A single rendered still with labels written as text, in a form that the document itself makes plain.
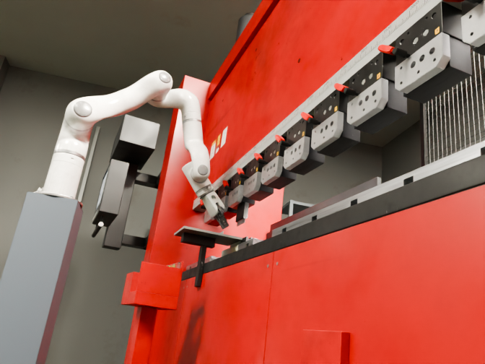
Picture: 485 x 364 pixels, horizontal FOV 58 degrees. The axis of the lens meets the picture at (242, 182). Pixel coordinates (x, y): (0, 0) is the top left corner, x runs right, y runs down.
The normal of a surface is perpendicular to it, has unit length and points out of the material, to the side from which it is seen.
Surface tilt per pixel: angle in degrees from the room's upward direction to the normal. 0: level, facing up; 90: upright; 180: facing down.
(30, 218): 90
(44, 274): 90
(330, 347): 90
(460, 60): 90
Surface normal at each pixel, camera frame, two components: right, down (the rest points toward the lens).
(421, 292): -0.92, -0.23
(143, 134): 0.40, -0.27
